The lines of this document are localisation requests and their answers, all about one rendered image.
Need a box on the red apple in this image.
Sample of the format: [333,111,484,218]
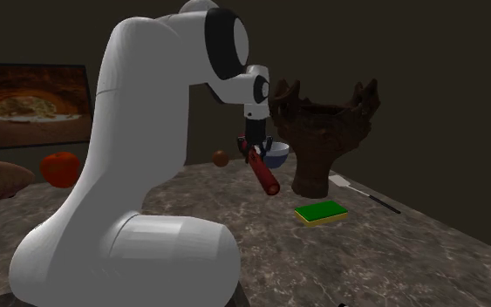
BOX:
[39,151,82,189]

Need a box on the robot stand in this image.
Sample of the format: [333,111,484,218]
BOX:
[0,282,253,307]

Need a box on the wall picture of cave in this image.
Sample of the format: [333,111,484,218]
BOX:
[0,62,95,153]

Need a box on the white spatula with black handle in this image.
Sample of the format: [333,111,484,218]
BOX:
[327,174,403,215]

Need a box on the brown ball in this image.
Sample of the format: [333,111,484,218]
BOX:
[212,149,230,168]

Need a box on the blue and white bowl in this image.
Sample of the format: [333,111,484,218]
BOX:
[262,141,291,169]

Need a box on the red cylinder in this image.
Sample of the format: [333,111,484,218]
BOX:
[237,135,282,197]

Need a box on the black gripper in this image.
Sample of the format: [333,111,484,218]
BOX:
[236,117,274,164]

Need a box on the green and yellow sponge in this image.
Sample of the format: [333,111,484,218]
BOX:
[293,200,350,229]

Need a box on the brown carved vase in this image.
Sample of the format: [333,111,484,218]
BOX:
[269,78,382,200]

